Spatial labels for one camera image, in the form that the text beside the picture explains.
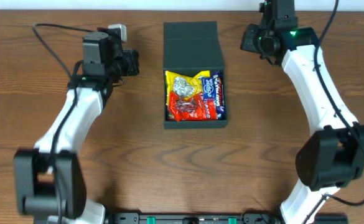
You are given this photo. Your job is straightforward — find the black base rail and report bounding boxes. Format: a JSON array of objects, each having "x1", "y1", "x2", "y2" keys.
[{"x1": 105, "y1": 212, "x2": 349, "y2": 224}]

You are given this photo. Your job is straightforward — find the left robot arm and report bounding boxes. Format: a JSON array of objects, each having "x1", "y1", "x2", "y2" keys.
[{"x1": 13, "y1": 24, "x2": 139, "y2": 223}]

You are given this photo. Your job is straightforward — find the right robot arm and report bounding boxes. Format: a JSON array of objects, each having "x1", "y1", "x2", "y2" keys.
[{"x1": 240, "y1": 0, "x2": 364, "y2": 223}]

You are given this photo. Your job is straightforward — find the purple Dairy Milk bar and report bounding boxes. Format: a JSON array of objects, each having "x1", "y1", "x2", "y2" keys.
[{"x1": 212, "y1": 71, "x2": 226, "y2": 119}]

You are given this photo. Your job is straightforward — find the dark green box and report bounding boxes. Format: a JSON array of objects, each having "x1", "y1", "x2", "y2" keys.
[{"x1": 162, "y1": 21, "x2": 229, "y2": 130}]

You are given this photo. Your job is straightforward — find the red Haribo candy bag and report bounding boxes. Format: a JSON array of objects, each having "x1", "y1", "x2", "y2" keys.
[{"x1": 167, "y1": 91, "x2": 218, "y2": 121}]

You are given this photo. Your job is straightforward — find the blue Eclipse mint box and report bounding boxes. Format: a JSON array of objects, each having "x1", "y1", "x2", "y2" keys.
[{"x1": 202, "y1": 77, "x2": 215, "y2": 100}]

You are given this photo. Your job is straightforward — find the yellow snack bag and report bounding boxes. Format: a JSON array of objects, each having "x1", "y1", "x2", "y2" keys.
[{"x1": 165, "y1": 70, "x2": 211, "y2": 105}]

